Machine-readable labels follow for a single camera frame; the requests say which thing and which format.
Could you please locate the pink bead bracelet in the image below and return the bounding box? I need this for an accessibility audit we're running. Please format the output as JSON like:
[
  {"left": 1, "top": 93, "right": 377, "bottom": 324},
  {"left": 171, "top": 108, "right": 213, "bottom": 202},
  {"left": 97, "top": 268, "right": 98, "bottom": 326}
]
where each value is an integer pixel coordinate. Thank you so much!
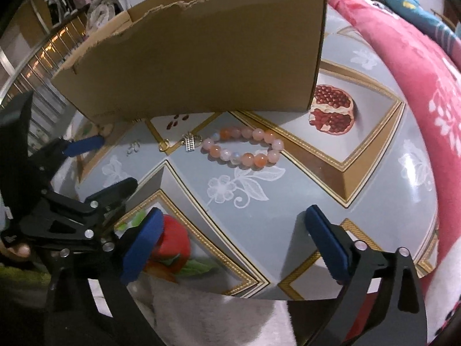
[{"left": 201, "top": 125, "right": 285, "bottom": 170}]

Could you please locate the left hand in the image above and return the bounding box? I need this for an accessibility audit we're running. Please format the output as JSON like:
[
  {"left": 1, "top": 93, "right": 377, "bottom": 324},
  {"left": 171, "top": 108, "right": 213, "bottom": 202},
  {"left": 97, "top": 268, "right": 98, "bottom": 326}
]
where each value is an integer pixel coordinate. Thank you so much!
[{"left": 0, "top": 241, "right": 31, "bottom": 261}]

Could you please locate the metal stair railing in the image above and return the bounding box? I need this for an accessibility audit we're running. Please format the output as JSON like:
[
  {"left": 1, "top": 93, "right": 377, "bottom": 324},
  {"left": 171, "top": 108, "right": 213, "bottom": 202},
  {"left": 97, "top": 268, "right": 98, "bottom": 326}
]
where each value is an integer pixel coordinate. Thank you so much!
[{"left": 1, "top": 11, "right": 87, "bottom": 154}]

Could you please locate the silver rectangular charm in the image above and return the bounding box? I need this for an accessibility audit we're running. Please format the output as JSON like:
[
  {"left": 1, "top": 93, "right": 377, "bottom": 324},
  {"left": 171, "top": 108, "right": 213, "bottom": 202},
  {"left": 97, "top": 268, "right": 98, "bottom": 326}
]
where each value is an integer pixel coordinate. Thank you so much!
[{"left": 180, "top": 132, "right": 203, "bottom": 152}]

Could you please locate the pile of clothes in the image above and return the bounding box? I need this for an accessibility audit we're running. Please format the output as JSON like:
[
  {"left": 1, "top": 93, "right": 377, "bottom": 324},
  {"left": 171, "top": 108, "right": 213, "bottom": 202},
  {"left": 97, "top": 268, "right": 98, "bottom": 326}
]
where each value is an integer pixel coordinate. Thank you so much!
[{"left": 44, "top": 0, "right": 124, "bottom": 30}]

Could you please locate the brown cardboard box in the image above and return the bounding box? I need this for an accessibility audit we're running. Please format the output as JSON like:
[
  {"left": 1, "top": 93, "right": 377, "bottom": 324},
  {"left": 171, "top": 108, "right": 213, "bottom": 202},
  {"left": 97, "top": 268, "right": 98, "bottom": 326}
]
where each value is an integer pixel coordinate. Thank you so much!
[{"left": 52, "top": 0, "right": 327, "bottom": 124}]

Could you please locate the pink floral blanket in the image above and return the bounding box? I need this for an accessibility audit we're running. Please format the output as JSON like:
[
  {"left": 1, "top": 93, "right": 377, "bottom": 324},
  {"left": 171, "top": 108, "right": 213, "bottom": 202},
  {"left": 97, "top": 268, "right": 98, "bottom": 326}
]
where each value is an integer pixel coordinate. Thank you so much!
[{"left": 316, "top": 0, "right": 461, "bottom": 339}]

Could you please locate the teal patterned pillow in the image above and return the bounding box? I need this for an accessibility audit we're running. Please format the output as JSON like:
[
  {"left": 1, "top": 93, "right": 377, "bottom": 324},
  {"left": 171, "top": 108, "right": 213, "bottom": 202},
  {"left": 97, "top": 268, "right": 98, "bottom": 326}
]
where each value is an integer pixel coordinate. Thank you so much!
[{"left": 384, "top": 0, "right": 460, "bottom": 51}]

